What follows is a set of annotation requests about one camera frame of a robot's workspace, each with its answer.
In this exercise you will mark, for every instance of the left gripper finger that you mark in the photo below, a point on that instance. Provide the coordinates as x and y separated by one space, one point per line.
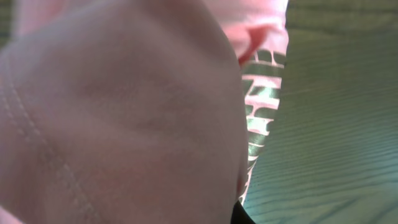
239 215

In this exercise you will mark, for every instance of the pink shirt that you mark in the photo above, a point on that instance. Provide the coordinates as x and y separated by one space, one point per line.
135 111

